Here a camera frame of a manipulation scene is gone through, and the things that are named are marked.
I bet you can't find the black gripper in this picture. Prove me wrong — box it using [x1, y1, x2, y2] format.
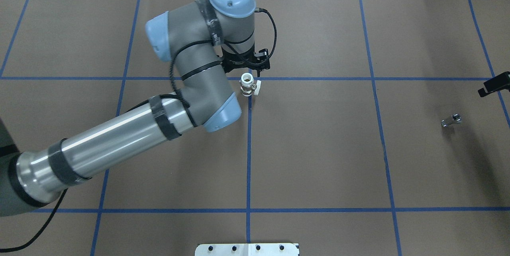
[222, 52, 260, 74]

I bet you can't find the white PPR valve with handle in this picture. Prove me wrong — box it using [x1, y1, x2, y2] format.
[240, 73, 262, 97]

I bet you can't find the chrome metal pipe fitting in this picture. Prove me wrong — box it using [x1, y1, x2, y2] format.
[441, 114, 462, 128]

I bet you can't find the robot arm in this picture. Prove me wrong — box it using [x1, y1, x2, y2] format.
[1, 0, 257, 217]

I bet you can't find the white metal base plate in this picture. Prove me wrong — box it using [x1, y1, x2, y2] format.
[194, 243, 300, 256]

